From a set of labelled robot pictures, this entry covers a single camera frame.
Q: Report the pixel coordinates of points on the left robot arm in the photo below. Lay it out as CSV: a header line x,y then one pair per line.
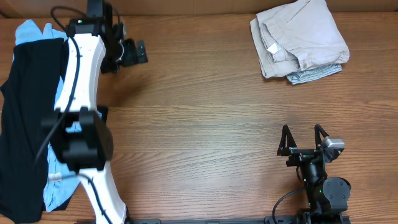
x,y
79,137

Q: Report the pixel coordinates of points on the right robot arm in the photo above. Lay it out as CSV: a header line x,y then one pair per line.
x,y
327,196

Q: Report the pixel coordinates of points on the beige khaki shorts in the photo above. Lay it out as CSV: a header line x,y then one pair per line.
x,y
296,37

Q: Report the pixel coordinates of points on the light blue shirt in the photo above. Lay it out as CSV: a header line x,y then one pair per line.
x,y
57,194

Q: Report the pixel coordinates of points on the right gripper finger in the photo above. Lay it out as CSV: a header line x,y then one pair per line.
x,y
287,144
319,132

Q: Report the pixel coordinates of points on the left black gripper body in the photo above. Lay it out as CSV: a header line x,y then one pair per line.
x,y
137,51

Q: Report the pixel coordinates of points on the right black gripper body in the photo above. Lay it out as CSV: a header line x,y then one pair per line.
x,y
301,157

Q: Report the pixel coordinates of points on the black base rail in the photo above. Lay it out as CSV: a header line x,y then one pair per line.
x,y
266,220

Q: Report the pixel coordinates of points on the black garment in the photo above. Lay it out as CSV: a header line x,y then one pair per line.
x,y
30,93

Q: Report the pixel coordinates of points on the folded light blue jeans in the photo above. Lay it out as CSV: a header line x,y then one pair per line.
x,y
313,74

